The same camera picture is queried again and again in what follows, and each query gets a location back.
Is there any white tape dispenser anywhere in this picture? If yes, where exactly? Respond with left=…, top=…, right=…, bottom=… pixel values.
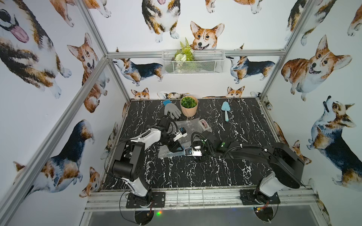
left=199, top=119, right=212, bottom=132

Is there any clear bubble wrap sheet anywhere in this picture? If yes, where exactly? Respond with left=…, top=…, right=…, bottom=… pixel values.
left=158, top=118, right=203, bottom=159

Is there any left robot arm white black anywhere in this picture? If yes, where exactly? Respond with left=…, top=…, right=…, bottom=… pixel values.
left=108, top=116, right=187, bottom=199

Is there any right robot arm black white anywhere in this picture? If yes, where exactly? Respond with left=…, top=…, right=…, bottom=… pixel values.
left=185, top=131, right=305, bottom=197

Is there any grey glove blue cuff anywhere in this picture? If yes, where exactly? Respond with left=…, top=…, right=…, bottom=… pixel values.
left=163, top=100, right=182, bottom=119

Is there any beige pot green plant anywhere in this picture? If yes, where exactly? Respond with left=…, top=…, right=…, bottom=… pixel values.
left=180, top=96, right=199, bottom=117

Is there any green fern in basket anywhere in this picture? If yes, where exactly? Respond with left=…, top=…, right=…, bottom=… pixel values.
left=174, top=38, right=195, bottom=72

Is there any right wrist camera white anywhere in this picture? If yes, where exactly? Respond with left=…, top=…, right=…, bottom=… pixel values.
left=185, top=146, right=203, bottom=157

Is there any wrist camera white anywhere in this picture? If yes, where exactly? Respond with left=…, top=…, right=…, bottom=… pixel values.
left=185, top=146, right=203, bottom=157
left=173, top=127, right=188, bottom=141

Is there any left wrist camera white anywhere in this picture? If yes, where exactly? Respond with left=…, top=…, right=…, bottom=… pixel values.
left=173, top=127, right=188, bottom=141

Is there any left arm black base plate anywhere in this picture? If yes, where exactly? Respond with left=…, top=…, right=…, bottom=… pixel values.
left=126, top=191, right=166, bottom=209

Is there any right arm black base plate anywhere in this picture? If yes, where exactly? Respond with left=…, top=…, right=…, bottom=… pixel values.
left=239, top=189, right=281, bottom=205

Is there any white wire wall basket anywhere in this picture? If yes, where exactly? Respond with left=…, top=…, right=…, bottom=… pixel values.
left=162, top=50, right=226, bottom=75

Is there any aluminium front rail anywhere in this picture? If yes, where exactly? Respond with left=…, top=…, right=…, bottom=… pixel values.
left=84, top=185, right=317, bottom=212

